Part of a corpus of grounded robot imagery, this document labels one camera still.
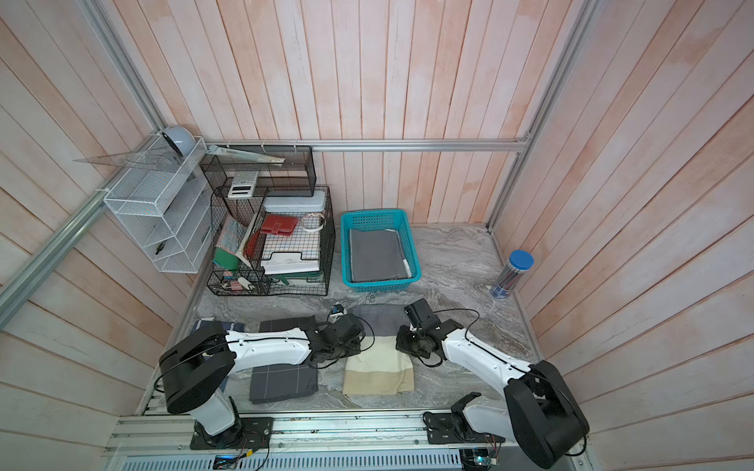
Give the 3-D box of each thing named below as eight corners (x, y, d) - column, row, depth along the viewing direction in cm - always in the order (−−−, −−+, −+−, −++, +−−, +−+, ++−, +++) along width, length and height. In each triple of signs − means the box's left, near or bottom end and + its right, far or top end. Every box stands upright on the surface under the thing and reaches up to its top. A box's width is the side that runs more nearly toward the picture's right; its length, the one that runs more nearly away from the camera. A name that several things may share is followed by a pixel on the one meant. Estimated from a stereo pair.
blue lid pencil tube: (488, 296, 102) (509, 262, 86) (494, 283, 105) (516, 247, 90) (504, 305, 100) (529, 271, 84) (510, 290, 103) (536, 255, 88)
